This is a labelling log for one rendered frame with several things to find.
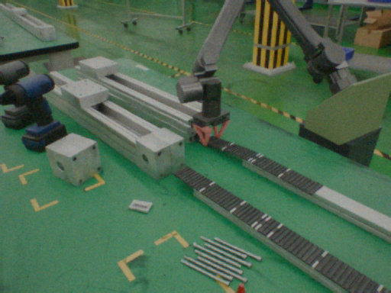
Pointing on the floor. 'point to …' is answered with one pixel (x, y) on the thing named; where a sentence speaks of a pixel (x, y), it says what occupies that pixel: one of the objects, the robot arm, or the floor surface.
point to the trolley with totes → (363, 62)
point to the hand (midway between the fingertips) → (211, 140)
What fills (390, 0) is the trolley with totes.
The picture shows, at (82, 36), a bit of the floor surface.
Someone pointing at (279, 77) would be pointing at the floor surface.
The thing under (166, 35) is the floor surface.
